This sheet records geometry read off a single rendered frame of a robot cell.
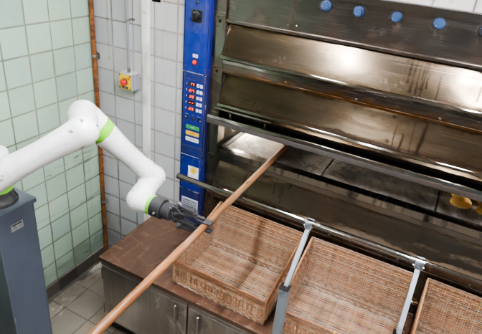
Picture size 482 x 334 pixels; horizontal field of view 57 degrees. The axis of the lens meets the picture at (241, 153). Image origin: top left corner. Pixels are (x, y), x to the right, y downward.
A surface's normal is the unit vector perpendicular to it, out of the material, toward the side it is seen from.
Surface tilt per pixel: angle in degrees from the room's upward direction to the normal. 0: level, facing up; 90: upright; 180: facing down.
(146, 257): 0
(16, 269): 90
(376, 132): 70
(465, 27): 90
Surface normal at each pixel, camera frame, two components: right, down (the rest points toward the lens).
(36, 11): 0.88, 0.28
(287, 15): -0.48, 0.41
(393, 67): -0.40, 0.04
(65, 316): 0.08, -0.89
